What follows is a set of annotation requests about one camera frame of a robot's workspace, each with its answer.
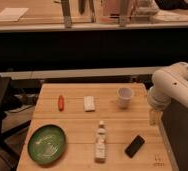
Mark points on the green plate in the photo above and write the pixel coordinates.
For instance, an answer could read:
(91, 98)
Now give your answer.
(47, 144)

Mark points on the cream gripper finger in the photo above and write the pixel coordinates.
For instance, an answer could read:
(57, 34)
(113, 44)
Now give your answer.
(154, 117)

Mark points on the white paper sheet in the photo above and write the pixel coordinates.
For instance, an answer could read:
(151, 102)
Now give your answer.
(12, 14)

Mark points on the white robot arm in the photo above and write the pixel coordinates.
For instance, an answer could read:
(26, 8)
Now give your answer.
(170, 82)

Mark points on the white plastic bottle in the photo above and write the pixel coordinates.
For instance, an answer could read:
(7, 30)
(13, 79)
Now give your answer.
(100, 143)

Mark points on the white ceramic cup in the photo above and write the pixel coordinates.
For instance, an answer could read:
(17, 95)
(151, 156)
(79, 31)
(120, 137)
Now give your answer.
(124, 97)

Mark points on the black smartphone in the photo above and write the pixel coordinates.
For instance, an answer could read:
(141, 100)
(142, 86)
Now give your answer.
(134, 146)

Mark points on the white sponge block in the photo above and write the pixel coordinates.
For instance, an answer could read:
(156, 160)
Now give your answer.
(89, 104)

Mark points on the red pepper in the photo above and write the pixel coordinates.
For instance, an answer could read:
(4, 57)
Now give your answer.
(60, 103)

